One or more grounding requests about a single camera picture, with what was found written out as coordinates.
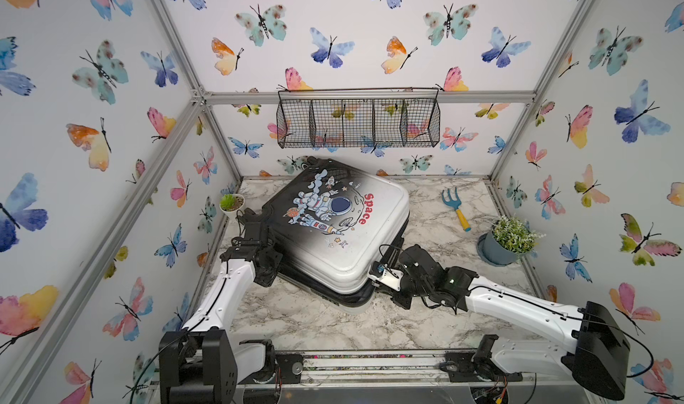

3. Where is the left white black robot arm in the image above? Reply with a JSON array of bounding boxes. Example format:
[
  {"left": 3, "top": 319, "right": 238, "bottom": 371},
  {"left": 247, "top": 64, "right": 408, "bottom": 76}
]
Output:
[{"left": 158, "top": 209, "right": 283, "bottom": 403}]

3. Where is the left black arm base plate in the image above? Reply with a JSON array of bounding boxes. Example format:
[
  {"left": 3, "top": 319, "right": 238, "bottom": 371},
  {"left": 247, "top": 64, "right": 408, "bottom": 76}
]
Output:
[{"left": 240, "top": 352, "right": 305, "bottom": 385}]

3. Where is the small green plant white pot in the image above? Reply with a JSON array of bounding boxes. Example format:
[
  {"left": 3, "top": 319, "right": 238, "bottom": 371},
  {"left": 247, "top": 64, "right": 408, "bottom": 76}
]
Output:
[{"left": 220, "top": 193, "right": 245, "bottom": 216}]

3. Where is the teal yellow garden fork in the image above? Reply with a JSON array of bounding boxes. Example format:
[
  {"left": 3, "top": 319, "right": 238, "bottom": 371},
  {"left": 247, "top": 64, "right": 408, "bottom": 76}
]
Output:
[{"left": 441, "top": 188, "right": 471, "bottom": 232}]

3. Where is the white flower plant grey pot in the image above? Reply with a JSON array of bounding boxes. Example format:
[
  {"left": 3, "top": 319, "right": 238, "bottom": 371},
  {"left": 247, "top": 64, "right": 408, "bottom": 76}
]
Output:
[{"left": 477, "top": 216, "right": 545, "bottom": 267}]

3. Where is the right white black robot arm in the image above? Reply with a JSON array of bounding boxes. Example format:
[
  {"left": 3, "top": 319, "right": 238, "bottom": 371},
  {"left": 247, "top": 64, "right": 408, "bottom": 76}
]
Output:
[{"left": 369, "top": 245, "right": 631, "bottom": 402}]

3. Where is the black white space suitcase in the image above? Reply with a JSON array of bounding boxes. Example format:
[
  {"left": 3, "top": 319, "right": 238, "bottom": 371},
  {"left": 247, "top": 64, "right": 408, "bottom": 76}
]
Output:
[{"left": 262, "top": 159, "right": 410, "bottom": 310}]

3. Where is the aluminium front rail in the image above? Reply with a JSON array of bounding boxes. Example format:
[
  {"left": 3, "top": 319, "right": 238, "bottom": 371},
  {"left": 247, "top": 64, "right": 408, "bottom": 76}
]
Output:
[{"left": 149, "top": 349, "right": 600, "bottom": 389}]

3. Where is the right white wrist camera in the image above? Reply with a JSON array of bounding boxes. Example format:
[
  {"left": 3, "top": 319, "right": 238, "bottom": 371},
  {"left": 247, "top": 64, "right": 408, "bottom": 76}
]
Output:
[{"left": 368, "top": 261, "right": 404, "bottom": 292}]

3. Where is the black wire wall basket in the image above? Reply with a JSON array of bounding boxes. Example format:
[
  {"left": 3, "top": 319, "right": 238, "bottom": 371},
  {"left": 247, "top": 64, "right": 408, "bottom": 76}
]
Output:
[{"left": 271, "top": 88, "right": 441, "bottom": 149}]

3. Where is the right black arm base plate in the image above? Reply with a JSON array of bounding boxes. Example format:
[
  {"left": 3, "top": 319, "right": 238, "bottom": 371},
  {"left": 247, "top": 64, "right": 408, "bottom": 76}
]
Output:
[{"left": 438, "top": 351, "right": 523, "bottom": 383}]

